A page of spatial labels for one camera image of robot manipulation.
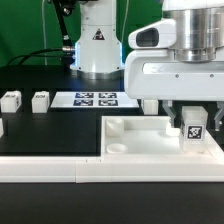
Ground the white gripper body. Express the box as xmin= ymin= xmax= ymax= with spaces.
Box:
xmin=124 ymin=19 xmax=224 ymax=101

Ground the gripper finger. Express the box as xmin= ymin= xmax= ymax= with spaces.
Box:
xmin=162 ymin=100 xmax=176 ymax=127
xmin=214 ymin=101 xmax=224 ymax=131

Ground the white square table top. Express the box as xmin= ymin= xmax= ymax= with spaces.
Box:
xmin=101 ymin=116 xmax=224 ymax=159

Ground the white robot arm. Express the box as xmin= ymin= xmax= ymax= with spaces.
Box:
xmin=124 ymin=0 xmax=224 ymax=114

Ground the white sheet with AprilTags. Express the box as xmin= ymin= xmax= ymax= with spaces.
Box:
xmin=51 ymin=92 xmax=138 ymax=108

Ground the white part at left edge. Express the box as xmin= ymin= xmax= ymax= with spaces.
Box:
xmin=0 ymin=118 xmax=4 ymax=138

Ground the white U-shaped obstacle fence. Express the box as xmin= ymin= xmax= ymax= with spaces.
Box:
xmin=0 ymin=152 xmax=224 ymax=183

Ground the black cable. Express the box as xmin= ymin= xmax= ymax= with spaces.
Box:
xmin=5 ymin=48 xmax=76 ymax=67

